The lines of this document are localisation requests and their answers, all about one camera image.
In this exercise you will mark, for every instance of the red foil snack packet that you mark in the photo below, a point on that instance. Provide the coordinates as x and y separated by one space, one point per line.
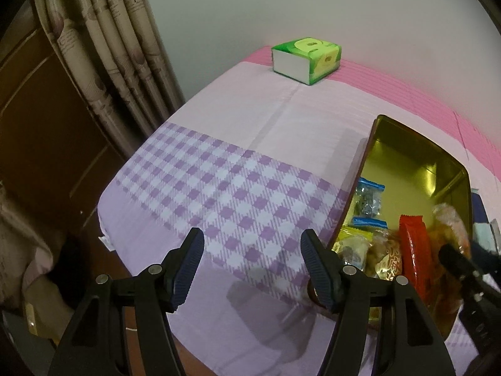
417 262

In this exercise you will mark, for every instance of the dark red toffee tin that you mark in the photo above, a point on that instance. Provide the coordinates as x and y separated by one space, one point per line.
418 175

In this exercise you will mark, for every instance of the blue clear candy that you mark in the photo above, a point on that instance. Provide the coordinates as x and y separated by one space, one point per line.
368 204

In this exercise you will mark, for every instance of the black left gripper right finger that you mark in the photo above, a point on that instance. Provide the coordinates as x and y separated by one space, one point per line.
408 342

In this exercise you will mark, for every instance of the pink purple checked tablecloth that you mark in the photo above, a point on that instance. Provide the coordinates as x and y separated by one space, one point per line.
254 159

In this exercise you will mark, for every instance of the clear fried twist snack bag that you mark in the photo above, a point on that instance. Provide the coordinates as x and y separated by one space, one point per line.
384 257

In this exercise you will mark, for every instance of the dark brown wooden cabinet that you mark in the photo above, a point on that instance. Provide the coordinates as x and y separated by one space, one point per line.
54 158

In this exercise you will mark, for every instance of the navy and mint snack packet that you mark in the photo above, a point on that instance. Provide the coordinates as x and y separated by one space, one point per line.
485 232

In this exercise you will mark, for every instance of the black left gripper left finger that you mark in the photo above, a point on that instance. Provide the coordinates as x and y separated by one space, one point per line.
95 343

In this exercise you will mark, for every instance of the green tissue pack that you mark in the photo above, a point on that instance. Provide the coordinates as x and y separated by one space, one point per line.
307 60

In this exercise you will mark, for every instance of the beige patterned curtain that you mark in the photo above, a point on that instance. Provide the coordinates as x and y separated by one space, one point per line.
110 50

